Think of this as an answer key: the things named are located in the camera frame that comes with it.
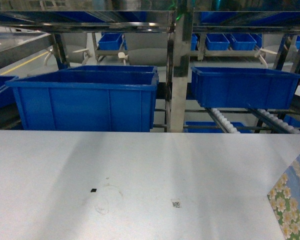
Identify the flower gift bag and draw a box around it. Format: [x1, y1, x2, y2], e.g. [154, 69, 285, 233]
[267, 154, 300, 240]

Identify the large blue bin behind table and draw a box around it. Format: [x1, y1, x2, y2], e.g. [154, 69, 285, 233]
[5, 70, 159, 132]

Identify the QR code sticker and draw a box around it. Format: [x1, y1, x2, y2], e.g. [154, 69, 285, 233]
[170, 198, 182, 208]

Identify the blue bin behind table centre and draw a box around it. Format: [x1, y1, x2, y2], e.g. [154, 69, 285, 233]
[191, 67, 300, 109]

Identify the steel rack upright post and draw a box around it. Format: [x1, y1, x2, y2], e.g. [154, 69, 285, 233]
[165, 0, 195, 133]

